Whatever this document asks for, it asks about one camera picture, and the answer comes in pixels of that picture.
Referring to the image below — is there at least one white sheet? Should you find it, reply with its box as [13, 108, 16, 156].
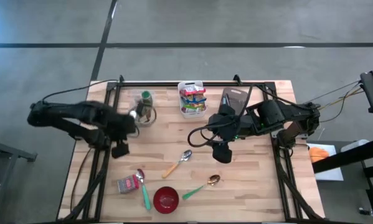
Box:
[306, 142, 345, 182]

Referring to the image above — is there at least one dark green tea tin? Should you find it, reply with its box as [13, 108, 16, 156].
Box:
[135, 101, 148, 118]

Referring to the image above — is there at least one steel spoon wooden handle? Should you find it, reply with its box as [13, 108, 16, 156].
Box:
[161, 149, 193, 179]

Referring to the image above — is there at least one green orange snack packet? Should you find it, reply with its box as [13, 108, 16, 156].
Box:
[180, 103, 206, 114]

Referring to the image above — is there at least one white plastic tub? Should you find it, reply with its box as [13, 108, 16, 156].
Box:
[341, 139, 370, 153]

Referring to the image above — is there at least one green label spice jar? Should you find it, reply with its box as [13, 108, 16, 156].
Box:
[141, 90, 154, 108]

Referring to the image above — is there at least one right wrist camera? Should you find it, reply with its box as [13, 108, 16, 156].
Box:
[210, 142, 233, 165]

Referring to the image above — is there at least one red grey small box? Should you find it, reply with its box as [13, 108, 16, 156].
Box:
[116, 174, 140, 195]

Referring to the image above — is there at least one grey side table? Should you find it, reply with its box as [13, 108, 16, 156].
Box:
[0, 136, 38, 224]

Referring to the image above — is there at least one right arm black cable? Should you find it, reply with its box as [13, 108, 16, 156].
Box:
[187, 83, 299, 149]

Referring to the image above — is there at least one white plastic bin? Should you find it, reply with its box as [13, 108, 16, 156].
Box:
[177, 80, 209, 119]

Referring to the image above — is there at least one steel spoon teal handle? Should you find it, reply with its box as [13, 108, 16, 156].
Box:
[135, 169, 152, 212]

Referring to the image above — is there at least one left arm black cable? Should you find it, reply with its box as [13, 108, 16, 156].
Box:
[42, 79, 158, 139]

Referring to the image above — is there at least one black table frame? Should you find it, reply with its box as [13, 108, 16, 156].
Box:
[57, 74, 326, 223]

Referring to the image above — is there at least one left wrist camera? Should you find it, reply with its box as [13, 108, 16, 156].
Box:
[110, 141, 131, 159]

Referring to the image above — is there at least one grey translucent plastic bin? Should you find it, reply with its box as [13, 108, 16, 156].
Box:
[219, 86, 249, 108]

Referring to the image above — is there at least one clear plastic container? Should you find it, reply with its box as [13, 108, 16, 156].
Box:
[129, 87, 158, 127]

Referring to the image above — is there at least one gold spoon green handle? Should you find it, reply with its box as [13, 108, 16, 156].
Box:
[182, 174, 221, 200]

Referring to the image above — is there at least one coloured wire bundle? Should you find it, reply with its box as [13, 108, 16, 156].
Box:
[316, 80, 365, 124]

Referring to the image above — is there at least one blue white snack packet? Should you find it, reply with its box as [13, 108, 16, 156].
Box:
[180, 93, 207, 105]

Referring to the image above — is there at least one orange object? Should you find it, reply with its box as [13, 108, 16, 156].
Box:
[309, 146, 330, 164]

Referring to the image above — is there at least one red bowl black outside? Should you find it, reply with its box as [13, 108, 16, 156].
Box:
[153, 185, 180, 215]

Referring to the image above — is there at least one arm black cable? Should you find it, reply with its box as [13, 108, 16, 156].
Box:
[42, 79, 158, 139]
[187, 83, 299, 149]

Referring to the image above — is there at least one red white snack packet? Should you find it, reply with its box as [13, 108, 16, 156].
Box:
[179, 85, 207, 96]

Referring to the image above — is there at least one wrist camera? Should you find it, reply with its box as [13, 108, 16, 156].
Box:
[210, 142, 233, 165]
[110, 141, 131, 159]

